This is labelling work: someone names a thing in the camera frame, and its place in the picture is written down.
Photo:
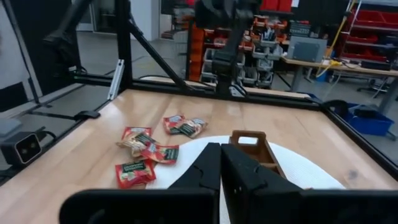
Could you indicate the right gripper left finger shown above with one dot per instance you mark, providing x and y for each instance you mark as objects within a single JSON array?
[{"x": 205, "y": 168}]

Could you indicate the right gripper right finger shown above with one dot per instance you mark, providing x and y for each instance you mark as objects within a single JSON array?
[{"x": 242, "y": 180}]

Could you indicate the beige tea packet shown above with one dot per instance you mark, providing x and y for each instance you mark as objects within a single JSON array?
[
  {"x": 133, "y": 144},
  {"x": 192, "y": 127}
]

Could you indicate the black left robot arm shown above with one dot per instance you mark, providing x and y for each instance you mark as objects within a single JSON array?
[{"x": 231, "y": 62}]

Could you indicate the brown wooden compartment tray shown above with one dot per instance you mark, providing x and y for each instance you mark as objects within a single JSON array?
[{"x": 247, "y": 133}]

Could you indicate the white round placemat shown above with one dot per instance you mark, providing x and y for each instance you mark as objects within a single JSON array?
[{"x": 304, "y": 174}]

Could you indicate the blue plastic bin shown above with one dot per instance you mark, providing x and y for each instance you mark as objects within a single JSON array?
[
  {"x": 312, "y": 97},
  {"x": 370, "y": 124}
]

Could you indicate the parts bin shelving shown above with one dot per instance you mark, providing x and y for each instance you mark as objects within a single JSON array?
[{"x": 267, "y": 53}]

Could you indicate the grey metal box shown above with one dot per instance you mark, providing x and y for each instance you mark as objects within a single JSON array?
[{"x": 306, "y": 49}]

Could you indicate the wooden workbench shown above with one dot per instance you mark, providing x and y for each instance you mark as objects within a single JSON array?
[{"x": 357, "y": 70}]

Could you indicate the rack with red bins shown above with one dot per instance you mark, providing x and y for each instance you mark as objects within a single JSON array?
[{"x": 370, "y": 25}]

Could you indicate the black partition panel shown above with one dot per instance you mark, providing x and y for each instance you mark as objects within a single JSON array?
[{"x": 31, "y": 46}]

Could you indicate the silver aluminium bracket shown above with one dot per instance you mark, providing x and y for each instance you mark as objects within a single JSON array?
[{"x": 115, "y": 79}]

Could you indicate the black frame clamp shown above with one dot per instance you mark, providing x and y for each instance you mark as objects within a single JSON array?
[{"x": 87, "y": 115}]

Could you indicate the black table-level camera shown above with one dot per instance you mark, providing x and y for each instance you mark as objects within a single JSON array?
[{"x": 20, "y": 147}]

